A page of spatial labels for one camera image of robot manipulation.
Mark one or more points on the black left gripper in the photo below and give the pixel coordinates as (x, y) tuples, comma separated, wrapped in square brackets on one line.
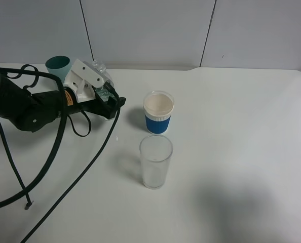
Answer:
[(51, 102)]

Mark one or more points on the clear plastic water bottle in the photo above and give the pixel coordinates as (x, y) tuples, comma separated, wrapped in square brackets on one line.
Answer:
[(102, 92)]

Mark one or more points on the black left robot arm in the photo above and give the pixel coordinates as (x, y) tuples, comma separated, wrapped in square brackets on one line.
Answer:
[(30, 112)]

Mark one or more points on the white cup blue sleeve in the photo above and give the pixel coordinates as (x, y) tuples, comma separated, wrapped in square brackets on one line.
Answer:
[(158, 106)]

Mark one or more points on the teal plastic cup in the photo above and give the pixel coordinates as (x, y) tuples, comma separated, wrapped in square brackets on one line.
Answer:
[(58, 66)]

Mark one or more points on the clear tall glass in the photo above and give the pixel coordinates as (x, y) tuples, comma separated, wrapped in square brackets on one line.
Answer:
[(155, 156)]

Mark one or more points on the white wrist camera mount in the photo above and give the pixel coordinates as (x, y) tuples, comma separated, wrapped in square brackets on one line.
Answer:
[(82, 79)]

